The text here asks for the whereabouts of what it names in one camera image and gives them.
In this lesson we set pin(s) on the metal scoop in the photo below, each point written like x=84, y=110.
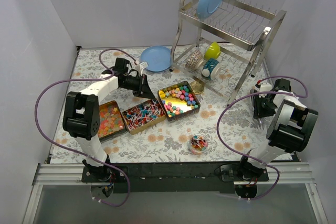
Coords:
x=256, y=105

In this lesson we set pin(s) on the teal white mug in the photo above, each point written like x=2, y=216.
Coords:
x=211, y=69

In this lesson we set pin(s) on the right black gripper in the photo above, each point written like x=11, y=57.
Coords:
x=257, y=107

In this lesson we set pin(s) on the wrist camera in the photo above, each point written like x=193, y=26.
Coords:
x=140, y=66
x=263, y=87

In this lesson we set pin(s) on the gold round tin lid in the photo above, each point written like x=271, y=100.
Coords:
x=197, y=87

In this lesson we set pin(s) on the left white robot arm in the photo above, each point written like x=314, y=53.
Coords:
x=81, y=116

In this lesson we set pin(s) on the blue plate on table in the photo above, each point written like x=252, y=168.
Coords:
x=158, y=58

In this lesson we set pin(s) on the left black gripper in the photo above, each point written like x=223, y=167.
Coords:
x=143, y=85

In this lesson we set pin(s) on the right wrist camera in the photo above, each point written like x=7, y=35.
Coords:
x=263, y=87

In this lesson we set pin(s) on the tin of star candies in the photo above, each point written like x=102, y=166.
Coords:
x=179, y=101

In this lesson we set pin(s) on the clear glass bowl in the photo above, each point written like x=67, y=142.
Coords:
x=198, y=144

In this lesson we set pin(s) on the yellow-green bowl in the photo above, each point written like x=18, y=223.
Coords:
x=213, y=51

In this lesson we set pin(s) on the steel dish rack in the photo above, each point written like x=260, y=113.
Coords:
x=243, y=25

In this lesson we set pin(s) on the patterned ceramic cup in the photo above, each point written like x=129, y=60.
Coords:
x=194, y=60

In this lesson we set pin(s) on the tin of gummy candies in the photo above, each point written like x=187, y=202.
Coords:
x=111, y=121

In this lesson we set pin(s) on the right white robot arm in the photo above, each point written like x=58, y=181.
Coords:
x=289, y=131

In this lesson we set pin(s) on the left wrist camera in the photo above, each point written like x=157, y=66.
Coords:
x=140, y=66

